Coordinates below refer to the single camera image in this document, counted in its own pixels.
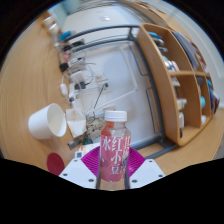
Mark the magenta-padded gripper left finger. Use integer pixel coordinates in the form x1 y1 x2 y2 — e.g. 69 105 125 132
58 145 102 190

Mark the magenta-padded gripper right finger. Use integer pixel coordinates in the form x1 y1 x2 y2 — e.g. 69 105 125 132
125 147 167 190

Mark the pink-labelled clear drink bottle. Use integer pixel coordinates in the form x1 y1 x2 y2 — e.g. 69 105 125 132
99 110 132 191

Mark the flat round red coaster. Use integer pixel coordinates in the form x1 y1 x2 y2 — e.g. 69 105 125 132
46 152 66 177

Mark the wooden tree-creature figurine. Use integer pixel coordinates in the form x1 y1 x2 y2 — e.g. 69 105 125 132
84 114 108 142

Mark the white paper cup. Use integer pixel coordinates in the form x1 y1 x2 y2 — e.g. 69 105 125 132
27 102 67 140

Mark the wooden shelf unit with items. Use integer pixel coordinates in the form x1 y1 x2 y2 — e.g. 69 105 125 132
136 22 221 148

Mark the grey metal desk frame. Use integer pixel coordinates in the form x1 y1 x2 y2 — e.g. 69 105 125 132
54 23 178 160

